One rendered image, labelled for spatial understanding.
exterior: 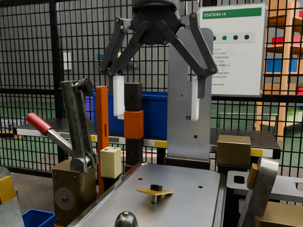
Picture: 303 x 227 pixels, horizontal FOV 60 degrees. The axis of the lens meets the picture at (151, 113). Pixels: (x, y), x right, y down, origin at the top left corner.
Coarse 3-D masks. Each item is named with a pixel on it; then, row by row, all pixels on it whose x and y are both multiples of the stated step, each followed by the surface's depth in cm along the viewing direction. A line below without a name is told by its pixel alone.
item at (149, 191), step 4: (148, 188) 49; (152, 188) 47; (156, 188) 47; (160, 188) 47; (144, 192) 44; (148, 192) 44; (152, 192) 44; (156, 192) 45; (160, 192) 46; (164, 192) 47; (168, 192) 48; (172, 192) 50
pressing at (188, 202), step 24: (144, 168) 63; (168, 168) 63; (192, 168) 63; (120, 192) 51; (192, 192) 51; (216, 192) 51; (96, 216) 42; (144, 216) 42; (168, 216) 42; (192, 216) 42; (216, 216) 43
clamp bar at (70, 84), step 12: (60, 84) 47; (72, 84) 47; (84, 84) 47; (72, 96) 47; (72, 108) 47; (84, 108) 50; (72, 120) 48; (84, 120) 50; (72, 132) 48; (84, 132) 51; (72, 144) 49; (84, 144) 51; (84, 156) 48
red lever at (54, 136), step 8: (32, 120) 52; (40, 120) 52; (40, 128) 51; (48, 128) 51; (48, 136) 51; (56, 136) 51; (56, 144) 51; (64, 144) 50; (72, 152) 50; (88, 160) 50
